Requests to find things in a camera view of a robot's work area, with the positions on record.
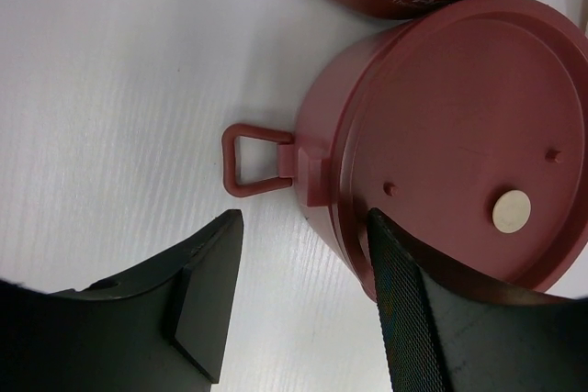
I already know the dark red lid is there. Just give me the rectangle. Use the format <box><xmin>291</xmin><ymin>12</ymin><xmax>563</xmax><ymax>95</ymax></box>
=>
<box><xmin>337</xmin><ymin>0</ymin><xmax>588</xmax><ymax>295</ymax></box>

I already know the pink steel-lined pot with handles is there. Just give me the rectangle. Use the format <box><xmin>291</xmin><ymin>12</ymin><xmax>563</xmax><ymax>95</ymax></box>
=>
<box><xmin>220</xmin><ymin>0</ymin><xmax>588</xmax><ymax>304</ymax></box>

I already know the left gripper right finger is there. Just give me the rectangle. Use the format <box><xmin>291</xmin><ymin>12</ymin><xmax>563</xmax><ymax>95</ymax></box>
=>
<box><xmin>367</xmin><ymin>208</ymin><xmax>587</xmax><ymax>391</ymax></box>

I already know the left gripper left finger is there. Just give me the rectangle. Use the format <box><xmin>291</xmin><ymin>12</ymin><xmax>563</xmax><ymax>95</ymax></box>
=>
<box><xmin>1</xmin><ymin>209</ymin><xmax>243</xmax><ymax>391</ymax></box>

